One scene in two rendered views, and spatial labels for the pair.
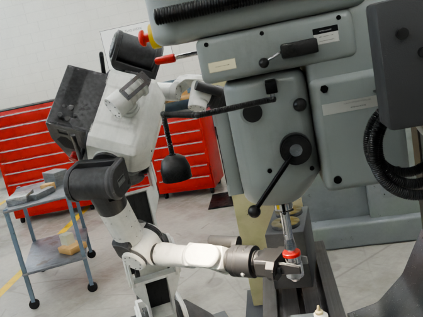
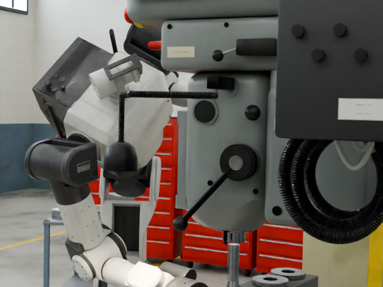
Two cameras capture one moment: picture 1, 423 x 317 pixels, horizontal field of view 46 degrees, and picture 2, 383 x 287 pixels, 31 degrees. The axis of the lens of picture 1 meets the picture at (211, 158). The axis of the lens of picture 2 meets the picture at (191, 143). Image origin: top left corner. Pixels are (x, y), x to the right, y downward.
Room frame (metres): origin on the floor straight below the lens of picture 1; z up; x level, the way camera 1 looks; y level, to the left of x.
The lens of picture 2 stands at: (-0.21, -0.48, 1.56)
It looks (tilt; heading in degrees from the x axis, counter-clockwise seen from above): 3 degrees down; 17
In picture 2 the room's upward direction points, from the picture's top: 1 degrees clockwise
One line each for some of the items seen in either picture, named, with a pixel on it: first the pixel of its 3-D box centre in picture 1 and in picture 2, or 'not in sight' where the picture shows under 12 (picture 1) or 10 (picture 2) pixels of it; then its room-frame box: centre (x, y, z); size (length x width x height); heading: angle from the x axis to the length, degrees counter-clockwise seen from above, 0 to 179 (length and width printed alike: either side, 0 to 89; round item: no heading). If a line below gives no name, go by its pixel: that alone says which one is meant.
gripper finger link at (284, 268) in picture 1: (289, 270); not in sight; (1.17, -0.14, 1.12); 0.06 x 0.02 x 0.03; 58
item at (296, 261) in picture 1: (293, 265); not in sight; (1.19, -0.15, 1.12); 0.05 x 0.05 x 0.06
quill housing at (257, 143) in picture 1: (272, 135); (238, 150); (1.19, -0.16, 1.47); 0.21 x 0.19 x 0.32; 172
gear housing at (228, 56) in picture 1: (273, 46); (258, 48); (1.19, -0.20, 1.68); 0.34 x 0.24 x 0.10; 82
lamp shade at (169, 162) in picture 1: (174, 166); (121, 155); (1.16, 0.09, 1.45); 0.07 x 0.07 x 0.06
